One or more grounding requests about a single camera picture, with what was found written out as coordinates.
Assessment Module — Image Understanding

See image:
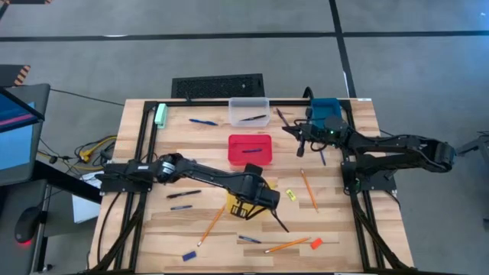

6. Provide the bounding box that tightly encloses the blue plastic bin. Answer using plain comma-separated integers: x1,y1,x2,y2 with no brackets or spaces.
309,97,343,129

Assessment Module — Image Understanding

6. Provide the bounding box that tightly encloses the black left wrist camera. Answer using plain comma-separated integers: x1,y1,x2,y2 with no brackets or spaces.
243,163,264,178

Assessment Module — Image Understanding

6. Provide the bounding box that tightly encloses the clear plastic bin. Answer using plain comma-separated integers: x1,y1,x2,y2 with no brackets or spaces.
228,97,271,128

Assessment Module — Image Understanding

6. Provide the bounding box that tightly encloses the black perforated panel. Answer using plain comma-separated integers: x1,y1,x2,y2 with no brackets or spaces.
170,73,266,99

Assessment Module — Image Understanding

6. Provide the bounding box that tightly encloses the orange pencil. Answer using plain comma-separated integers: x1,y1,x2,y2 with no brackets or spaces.
300,168,319,213
264,236,312,254
196,205,227,248

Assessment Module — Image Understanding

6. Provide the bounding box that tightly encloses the black aluminium table frame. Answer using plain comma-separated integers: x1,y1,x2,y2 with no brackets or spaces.
88,98,413,274

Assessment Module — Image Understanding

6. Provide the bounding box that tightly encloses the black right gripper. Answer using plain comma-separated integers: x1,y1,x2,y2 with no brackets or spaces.
281,118,333,149

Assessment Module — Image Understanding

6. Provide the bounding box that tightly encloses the hazard striped board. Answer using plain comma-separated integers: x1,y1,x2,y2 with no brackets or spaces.
0,63,32,88

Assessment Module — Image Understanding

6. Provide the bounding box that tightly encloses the black floor cable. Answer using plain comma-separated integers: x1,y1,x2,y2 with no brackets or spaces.
49,88,126,107

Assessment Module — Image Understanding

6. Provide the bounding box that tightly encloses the purple pen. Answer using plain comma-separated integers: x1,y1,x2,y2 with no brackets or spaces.
275,107,292,128

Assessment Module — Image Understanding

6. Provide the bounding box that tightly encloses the black right camera cable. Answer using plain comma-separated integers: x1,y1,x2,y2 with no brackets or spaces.
296,108,325,158

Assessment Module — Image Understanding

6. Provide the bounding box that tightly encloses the yellow cable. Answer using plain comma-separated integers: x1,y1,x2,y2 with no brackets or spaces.
77,135,118,172

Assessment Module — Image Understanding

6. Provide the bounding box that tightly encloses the black computer mouse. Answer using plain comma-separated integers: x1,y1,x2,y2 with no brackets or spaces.
14,205,42,245

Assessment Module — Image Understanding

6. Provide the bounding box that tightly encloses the mint green stapler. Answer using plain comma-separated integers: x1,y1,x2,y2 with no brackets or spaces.
154,102,169,130

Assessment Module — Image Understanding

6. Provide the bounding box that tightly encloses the yellow translucent plastic bin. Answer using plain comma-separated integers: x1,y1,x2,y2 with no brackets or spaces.
225,179,278,217

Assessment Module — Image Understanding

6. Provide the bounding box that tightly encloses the black camera cable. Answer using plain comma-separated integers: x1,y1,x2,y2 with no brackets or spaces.
270,208,290,234
296,108,325,158

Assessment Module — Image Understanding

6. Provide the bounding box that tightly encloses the black left camera cable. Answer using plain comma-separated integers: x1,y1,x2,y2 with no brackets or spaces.
270,208,290,234

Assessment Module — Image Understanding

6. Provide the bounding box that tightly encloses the white paper sheet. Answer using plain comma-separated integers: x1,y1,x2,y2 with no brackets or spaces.
71,170,103,225

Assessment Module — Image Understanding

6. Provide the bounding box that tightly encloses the black cable bundle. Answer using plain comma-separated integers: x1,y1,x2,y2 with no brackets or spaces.
37,137,115,176

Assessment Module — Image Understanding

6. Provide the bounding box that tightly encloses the red plastic bin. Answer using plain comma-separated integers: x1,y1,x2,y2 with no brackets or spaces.
227,133,274,167

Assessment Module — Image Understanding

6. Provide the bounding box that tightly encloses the black computer monitor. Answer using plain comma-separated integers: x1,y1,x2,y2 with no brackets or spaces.
0,82,52,187

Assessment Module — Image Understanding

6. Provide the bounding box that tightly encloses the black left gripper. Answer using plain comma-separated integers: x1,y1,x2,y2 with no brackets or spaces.
228,173,282,222

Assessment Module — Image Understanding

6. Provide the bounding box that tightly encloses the grey tripod base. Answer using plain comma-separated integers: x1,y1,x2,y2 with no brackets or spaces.
454,131,489,158

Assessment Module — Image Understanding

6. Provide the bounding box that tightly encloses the grey desk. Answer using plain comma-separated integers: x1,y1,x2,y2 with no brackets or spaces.
0,178,53,275

